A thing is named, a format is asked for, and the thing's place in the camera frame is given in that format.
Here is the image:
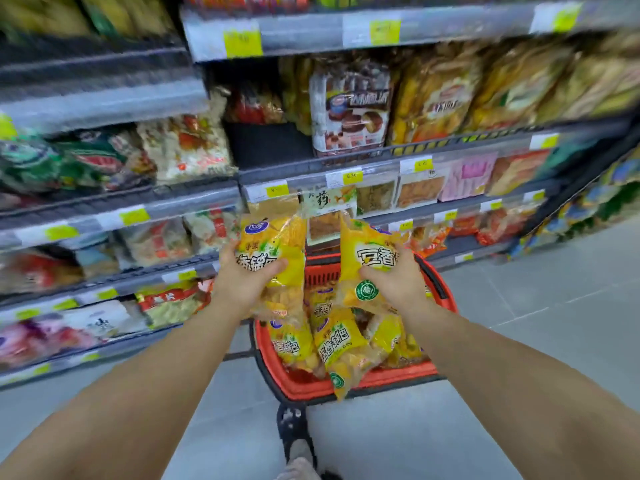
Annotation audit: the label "person's left hand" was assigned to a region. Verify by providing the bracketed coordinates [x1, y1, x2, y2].
[209, 239, 290, 323]

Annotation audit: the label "person's right hand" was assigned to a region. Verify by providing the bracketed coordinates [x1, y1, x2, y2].
[359, 247, 432, 321]

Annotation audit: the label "yellow snack packet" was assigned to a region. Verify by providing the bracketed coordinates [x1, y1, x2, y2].
[333, 209, 406, 315]
[235, 214, 309, 328]

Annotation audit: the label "red plastic shopping basket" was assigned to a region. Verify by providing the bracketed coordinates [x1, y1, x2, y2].
[222, 252, 459, 408]

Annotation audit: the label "grey store shelving unit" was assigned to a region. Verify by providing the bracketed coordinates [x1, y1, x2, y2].
[0, 0, 640, 391]

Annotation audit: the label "person's left forearm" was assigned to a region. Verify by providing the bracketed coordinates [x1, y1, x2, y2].
[0, 304, 251, 480]

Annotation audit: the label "person's right forearm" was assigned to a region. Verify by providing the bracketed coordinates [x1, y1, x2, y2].
[399, 299, 640, 480]

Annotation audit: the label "pale red noodle bag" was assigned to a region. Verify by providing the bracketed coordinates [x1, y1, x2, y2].
[119, 218, 195, 267]
[183, 207, 242, 255]

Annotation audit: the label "pale bag red label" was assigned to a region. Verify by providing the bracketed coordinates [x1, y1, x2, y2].
[135, 282, 202, 329]

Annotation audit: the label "tan pastry pack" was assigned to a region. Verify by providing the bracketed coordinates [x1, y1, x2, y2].
[247, 194, 302, 223]

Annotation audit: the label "clear window pastry pack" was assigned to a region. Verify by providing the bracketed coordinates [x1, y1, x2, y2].
[355, 178, 399, 219]
[395, 173, 447, 211]

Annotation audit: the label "white green pastry pack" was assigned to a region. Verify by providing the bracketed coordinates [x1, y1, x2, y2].
[299, 186, 359, 247]

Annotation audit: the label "row of red orange bags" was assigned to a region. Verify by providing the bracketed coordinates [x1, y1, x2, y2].
[412, 204, 543, 258]

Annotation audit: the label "pink wafer pack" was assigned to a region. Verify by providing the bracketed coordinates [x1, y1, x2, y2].
[439, 153, 499, 202]

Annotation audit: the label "white ink drawing bag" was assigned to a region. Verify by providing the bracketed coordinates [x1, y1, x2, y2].
[62, 299, 137, 341]

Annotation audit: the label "black slipper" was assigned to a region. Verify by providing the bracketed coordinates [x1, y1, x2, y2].
[276, 404, 319, 465]

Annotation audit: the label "pale prawn cracker bag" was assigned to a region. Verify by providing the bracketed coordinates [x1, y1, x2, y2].
[169, 89, 237, 181]
[135, 117, 201, 185]

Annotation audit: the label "orange bread pack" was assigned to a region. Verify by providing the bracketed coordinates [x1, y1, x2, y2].
[487, 148, 553, 197]

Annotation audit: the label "small red bag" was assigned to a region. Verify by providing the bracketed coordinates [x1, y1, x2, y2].
[225, 84, 287, 127]

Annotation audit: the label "beige trousers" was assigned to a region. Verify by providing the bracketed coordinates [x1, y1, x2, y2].
[273, 439, 326, 480]

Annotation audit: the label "chocolate pie pack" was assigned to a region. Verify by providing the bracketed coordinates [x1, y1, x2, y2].
[309, 57, 393, 158]

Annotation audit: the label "green shrimp print bag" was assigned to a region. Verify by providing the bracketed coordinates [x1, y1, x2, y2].
[55, 128, 132, 191]

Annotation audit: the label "yellow brown bread bag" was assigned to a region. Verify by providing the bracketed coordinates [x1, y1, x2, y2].
[465, 39, 575, 133]
[389, 44, 482, 145]
[537, 32, 640, 121]

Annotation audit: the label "orange bag blue badge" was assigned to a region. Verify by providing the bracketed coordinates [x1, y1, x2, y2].
[0, 249, 85, 295]

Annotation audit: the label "green blue bag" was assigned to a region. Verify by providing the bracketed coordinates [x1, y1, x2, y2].
[0, 137, 63, 195]

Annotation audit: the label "red yellow multipack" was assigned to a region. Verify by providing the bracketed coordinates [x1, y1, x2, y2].
[182, 0, 311, 11]

